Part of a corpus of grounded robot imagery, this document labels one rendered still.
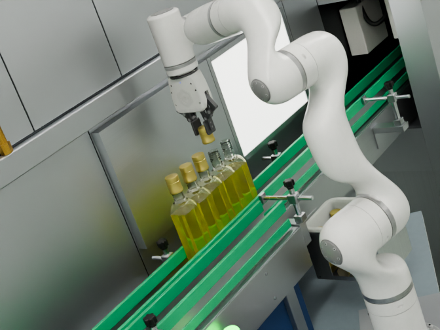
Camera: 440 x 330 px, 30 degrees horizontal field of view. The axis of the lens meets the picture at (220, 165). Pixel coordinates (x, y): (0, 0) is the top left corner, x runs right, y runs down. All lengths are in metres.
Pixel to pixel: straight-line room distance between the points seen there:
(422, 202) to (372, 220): 1.31
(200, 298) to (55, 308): 0.35
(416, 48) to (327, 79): 1.11
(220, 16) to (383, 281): 0.68
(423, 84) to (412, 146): 0.25
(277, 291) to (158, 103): 0.58
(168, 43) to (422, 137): 1.21
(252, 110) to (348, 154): 0.80
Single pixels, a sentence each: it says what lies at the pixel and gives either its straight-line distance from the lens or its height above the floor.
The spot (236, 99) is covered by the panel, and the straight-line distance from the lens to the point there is 2.46.
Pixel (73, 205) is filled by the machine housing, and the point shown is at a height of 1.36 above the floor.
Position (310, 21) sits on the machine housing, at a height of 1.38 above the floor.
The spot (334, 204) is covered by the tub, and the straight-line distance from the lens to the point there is 2.40.
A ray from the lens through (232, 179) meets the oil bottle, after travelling 2.19.
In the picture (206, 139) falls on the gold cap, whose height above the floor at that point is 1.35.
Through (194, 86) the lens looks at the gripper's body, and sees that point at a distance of 2.07.
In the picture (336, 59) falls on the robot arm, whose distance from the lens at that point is 1.75.
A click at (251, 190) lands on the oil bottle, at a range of 2.25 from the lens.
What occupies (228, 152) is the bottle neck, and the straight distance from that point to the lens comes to 2.21.
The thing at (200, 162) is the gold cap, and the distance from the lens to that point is 2.11.
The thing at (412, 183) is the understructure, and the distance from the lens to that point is 3.08.
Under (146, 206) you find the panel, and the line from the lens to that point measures 2.16.
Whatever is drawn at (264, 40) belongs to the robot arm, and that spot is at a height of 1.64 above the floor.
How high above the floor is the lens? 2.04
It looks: 21 degrees down
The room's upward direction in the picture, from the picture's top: 20 degrees counter-clockwise
